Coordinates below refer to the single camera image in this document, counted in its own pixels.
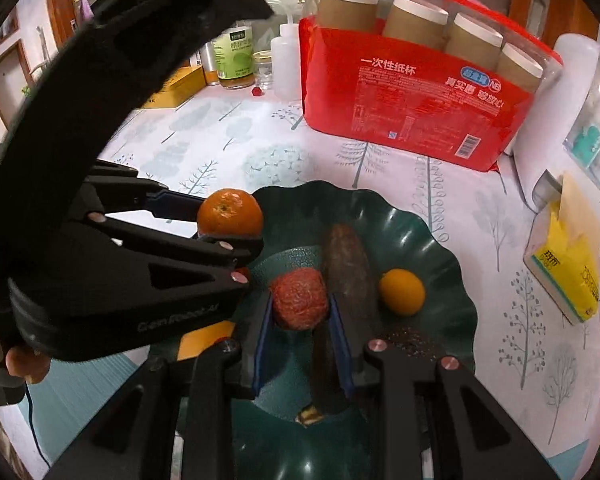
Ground orange tangerine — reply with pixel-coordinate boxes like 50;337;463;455
196;188;264;237

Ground red lychee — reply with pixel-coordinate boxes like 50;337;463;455
268;268;328;330

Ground small orange kumquat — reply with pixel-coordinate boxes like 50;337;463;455
378;269;426;316

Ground overripe dark banana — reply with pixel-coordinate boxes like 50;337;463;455
296;223;380;427

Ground left hand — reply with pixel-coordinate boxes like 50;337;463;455
0;343;50;385

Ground dark avocado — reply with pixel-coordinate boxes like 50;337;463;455
379;323;444;362

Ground large yellow-orange fruit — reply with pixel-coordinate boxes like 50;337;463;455
176;321;235;361

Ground dark green scalloped plate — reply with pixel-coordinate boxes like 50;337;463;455
233;181;477;479

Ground yellow cardboard box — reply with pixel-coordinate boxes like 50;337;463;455
143;66;207;108

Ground green label glass bottle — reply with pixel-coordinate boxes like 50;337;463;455
213;25;254;89

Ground small glass jar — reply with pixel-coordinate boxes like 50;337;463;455
253;50;273;90

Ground tree pattern tablecloth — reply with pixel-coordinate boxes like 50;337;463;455
0;81;600;480

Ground white plastic bottle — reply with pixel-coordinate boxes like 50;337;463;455
271;23;301;101

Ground yellow tissue pack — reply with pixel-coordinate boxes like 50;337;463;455
524;174;600;324

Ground red paper cup pack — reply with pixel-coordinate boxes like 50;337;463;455
299;0;562;171

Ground white cosmetic storage box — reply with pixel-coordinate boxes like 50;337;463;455
513;34;600;222

